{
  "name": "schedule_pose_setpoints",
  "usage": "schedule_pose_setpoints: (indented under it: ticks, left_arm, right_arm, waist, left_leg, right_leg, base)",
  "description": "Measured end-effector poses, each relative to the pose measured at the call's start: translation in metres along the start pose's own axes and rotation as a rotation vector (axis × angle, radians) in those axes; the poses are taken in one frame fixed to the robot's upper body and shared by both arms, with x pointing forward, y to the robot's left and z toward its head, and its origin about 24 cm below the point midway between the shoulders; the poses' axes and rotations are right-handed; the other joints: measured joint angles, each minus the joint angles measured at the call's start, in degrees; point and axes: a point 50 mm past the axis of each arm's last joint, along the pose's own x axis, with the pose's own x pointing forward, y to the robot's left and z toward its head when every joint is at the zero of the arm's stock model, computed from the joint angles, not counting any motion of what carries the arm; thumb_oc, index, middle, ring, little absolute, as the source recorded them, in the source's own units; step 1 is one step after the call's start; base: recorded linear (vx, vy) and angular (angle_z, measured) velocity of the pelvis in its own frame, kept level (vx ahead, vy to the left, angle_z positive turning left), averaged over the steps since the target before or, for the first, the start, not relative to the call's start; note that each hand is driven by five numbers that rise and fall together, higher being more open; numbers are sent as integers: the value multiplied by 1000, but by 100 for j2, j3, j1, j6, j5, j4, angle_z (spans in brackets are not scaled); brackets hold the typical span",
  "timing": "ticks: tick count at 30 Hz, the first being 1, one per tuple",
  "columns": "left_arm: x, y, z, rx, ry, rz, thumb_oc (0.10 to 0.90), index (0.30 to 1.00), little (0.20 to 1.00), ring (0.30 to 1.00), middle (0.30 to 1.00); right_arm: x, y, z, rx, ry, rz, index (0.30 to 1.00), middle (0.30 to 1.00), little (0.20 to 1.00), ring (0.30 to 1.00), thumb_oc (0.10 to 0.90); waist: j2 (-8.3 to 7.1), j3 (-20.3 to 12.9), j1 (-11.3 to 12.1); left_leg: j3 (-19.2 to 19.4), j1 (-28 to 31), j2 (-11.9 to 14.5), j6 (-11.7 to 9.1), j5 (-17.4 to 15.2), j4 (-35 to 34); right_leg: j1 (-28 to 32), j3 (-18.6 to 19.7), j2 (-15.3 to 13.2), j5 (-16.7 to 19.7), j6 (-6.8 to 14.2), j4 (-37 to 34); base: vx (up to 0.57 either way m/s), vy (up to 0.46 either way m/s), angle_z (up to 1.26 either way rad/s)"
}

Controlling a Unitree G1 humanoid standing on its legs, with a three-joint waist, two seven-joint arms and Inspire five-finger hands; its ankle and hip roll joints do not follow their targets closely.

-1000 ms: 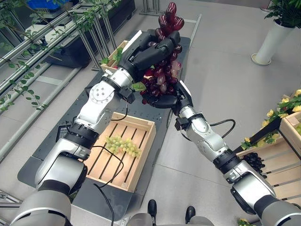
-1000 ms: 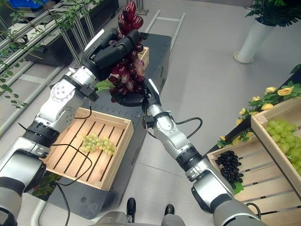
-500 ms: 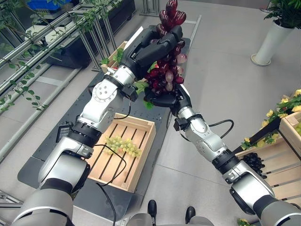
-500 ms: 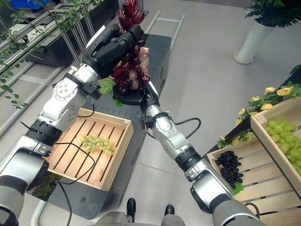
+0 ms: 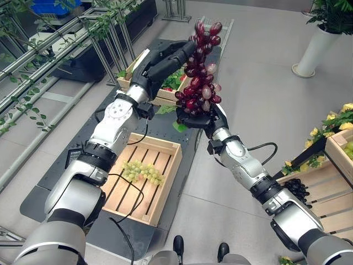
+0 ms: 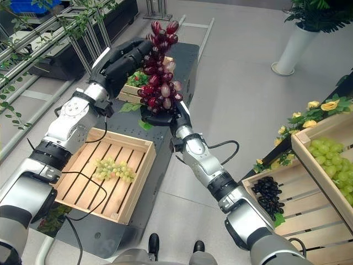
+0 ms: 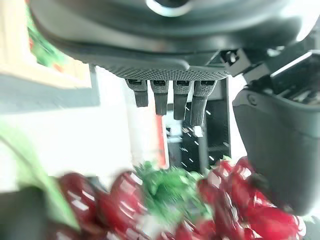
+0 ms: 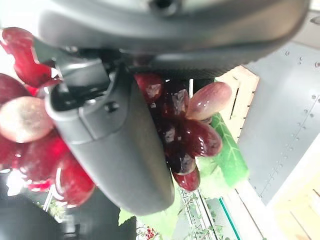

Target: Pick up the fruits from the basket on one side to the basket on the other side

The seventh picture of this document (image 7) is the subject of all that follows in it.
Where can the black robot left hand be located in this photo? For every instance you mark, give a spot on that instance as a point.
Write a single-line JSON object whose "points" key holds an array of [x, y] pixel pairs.
{"points": [[160, 37]]}

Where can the wood framed picture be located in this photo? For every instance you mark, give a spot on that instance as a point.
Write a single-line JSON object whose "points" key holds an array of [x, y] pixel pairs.
{"points": [[15, 37]]}

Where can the green plastic leaves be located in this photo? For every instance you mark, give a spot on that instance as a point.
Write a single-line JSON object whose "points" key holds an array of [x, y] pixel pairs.
{"points": [[170, 190]]}

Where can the dark red grape bunch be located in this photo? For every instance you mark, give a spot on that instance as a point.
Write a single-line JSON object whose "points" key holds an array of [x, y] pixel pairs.
{"points": [[120, 202]]}

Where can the light green leaf strip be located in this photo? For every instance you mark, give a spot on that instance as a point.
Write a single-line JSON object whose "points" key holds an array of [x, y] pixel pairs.
{"points": [[47, 190]]}

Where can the bright red fruit bunch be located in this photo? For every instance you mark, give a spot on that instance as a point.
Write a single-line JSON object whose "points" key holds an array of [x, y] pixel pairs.
{"points": [[250, 210]]}

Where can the red and white post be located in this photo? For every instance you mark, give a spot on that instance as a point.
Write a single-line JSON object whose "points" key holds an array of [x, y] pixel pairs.
{"points": [[162, 142]]}

